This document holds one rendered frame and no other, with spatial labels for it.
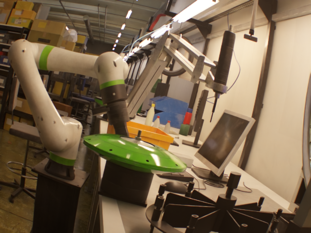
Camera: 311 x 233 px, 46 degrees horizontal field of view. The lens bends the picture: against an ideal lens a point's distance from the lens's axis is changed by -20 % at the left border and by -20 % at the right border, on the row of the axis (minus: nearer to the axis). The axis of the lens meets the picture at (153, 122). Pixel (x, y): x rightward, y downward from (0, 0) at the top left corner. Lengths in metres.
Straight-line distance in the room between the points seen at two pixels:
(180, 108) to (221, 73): 3.51
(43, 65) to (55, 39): 4.79
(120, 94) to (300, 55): 1.20
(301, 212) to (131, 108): 1.26
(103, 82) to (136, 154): 0.47
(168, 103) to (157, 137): 2.29
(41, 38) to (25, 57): 4.97
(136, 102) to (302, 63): 1.03
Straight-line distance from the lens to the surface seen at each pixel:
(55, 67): 1.77
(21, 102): 6.66
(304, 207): 0.68
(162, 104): 4.63
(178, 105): 4.66
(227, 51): 1.18
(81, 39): 9.94
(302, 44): 2.36
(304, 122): 0.91
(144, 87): 1.72
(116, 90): 1.54
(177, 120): 4.67
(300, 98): 2.22
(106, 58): 1.56
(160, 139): 2.37
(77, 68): 1.74
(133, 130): 2.33
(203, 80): 1.29
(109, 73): 1.55
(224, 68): 1.17
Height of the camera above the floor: 1.25
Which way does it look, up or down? 4 degrees down
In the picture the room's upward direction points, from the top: 15 degrees clockwise
